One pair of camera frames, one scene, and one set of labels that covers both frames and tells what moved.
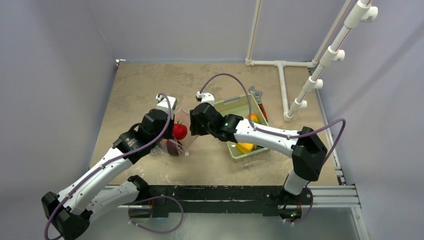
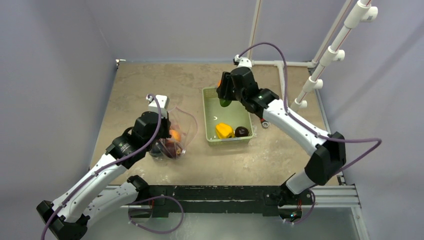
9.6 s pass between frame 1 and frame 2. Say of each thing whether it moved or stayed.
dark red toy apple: stayed
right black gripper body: moved
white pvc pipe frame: stayed
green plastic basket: moved
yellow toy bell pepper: moved
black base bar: stayed
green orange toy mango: moved
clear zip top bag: stayed
